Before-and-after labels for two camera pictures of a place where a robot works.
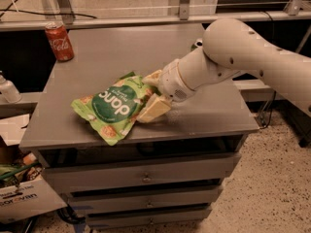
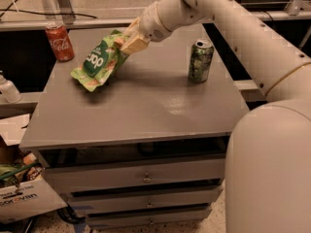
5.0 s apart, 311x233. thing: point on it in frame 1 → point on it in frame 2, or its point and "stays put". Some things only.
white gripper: x=170 y=80 → x=152 y=23
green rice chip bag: x=112 y=111 → x=100 y=62
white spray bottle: x=8 y=90 stays put
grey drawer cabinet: x=162 y=173 stays put
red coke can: x=59 y=41 stays put
